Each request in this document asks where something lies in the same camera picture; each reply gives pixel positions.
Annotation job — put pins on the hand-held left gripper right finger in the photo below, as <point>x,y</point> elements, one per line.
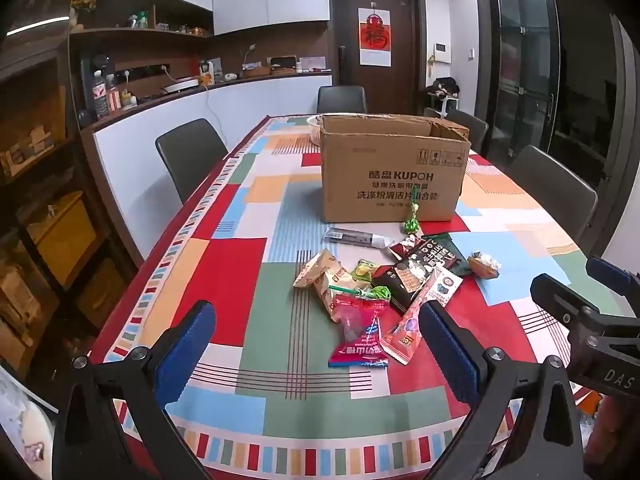
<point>447,350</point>

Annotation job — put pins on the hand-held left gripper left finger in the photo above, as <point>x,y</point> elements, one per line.
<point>187,345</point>

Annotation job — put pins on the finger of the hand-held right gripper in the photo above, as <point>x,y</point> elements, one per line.
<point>560,300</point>
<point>615,277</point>

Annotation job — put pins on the orange sausage snack packet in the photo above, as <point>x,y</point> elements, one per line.
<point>417,312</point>

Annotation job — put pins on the black snack packet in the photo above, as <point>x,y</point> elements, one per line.
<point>412,272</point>

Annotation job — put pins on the green leafy snack packet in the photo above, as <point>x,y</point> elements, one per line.
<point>380,292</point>

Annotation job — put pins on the red clear snack packet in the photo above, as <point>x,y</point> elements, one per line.
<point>359,332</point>

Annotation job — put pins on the dark green snack packet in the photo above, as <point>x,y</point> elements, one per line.
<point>457,254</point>

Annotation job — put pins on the dark red snack packet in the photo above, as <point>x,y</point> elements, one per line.
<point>404,249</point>

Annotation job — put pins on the small yellow-green snack packet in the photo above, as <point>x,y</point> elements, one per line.
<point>364,271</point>

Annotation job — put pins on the beige snack bag red label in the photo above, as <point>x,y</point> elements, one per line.
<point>336,296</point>

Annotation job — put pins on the green twisted candy packet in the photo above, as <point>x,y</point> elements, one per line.
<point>411,221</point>

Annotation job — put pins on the long grey snack packet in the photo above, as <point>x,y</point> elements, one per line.
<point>355,237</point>

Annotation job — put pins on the brown cardboard box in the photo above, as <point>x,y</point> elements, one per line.
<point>385,180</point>

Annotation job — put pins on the grey dining chair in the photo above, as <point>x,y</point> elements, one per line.
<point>552,192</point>
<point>190,157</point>
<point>469,127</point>
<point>341,99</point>

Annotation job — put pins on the yellow storage bin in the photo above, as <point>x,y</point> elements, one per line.
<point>65,237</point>

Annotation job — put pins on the dark open shelving unit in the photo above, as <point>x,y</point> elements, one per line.
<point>45,200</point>

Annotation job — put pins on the dark glass door cabinet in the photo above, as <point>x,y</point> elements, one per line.
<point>520,75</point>

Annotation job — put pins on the white stool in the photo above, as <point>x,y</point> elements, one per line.
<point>447,105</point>

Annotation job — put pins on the white counter cabinet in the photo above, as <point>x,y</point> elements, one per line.
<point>165,120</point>

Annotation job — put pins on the dark coat pile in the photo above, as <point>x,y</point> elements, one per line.
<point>443,86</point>

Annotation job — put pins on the white fruit basket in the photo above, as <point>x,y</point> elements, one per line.
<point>313,127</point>

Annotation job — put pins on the white flat kitchen appliance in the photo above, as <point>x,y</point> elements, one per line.
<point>179,83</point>

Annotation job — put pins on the clear plastic bottle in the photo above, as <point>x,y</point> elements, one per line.
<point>100,94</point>

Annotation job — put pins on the white intercom panel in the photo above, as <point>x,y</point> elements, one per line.
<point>440,52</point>

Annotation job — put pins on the dark wooden door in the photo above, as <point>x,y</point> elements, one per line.
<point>377,75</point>

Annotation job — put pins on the white desk lamp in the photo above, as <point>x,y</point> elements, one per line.
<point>248,56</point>

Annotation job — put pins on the red and white door poster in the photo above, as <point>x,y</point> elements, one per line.
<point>375,35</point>

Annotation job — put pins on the wooden wall shelf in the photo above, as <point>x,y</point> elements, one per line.
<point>135,30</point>

